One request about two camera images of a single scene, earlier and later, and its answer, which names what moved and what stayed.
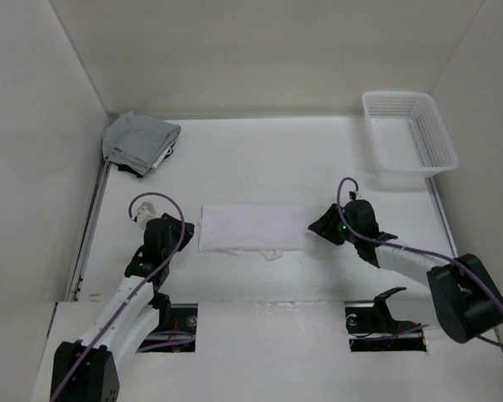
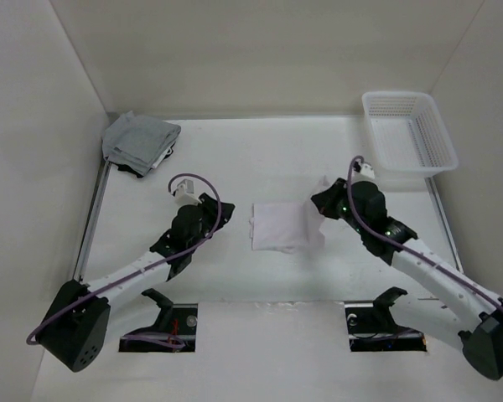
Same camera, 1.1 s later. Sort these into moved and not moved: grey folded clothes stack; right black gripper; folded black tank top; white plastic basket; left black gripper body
Moved: right black gripper; left black gripper body
Not moved: white plastic basket; grey folded clothes stack; folded black tank top
